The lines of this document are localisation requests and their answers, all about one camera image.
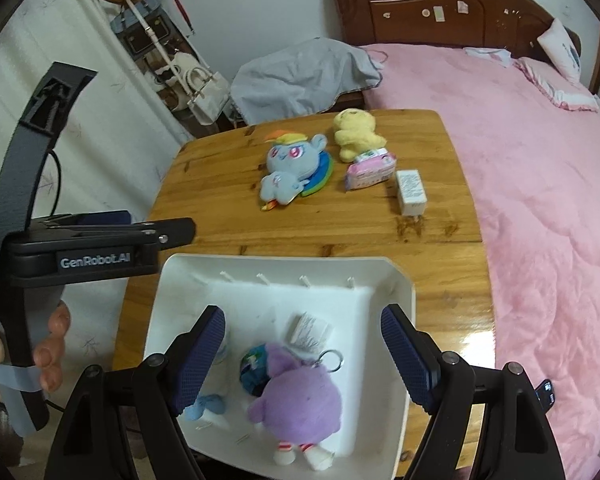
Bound white pink pillow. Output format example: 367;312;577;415
538;18;582;84

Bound pink bed quilt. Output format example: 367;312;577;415
365;44;600;479

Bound white paper tag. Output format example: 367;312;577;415
288;313;332;354

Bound left hand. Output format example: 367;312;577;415
0;301;72;401

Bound black cable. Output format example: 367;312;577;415
47;148;64;219

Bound pink tissue pack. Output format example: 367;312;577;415
344;148;396;191

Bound small white printed box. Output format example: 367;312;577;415
396;170;428;217

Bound blue drawstring pouch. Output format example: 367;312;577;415
239;344;271;398

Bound brown wooden headboard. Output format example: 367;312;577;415
334;0;554;61

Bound grey cloth on nightstand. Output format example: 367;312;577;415
230;38;381;126

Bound white plastic tray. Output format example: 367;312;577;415
144;254;416;479

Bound white curtain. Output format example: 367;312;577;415
0;0;196;466

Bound black smartphone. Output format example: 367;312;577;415
535;378;556;413

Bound purple doll plush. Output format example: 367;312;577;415
247;342;342;471

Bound yellow chick plush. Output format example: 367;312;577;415
332;108;387;162

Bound white handbag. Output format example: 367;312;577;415
125;0;230;126

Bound blue pony plush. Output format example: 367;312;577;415
260;130;334;211

